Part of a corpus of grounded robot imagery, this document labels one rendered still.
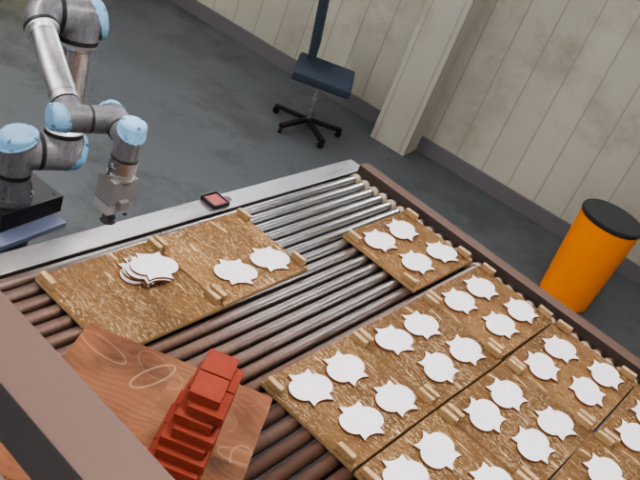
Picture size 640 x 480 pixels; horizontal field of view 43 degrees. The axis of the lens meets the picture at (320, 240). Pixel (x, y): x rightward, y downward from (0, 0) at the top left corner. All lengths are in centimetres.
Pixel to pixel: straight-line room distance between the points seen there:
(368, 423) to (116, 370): 71
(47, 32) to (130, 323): 82
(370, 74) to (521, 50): 119
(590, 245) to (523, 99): 136
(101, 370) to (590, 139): 439
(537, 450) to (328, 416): 65
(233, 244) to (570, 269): 281
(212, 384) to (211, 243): 110
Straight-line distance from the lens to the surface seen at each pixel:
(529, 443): 255
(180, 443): 170
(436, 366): 261
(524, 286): 325
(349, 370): 243
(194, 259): 263
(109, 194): 226
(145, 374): 206
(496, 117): 603
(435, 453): 234
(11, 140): 257
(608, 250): 503
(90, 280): 245
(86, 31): 251
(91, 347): 209
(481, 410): 255
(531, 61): 588
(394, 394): 243
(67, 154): 263
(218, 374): 171
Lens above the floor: 247
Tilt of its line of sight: 31 degrees down
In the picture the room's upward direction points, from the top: 23 degrees clockwise
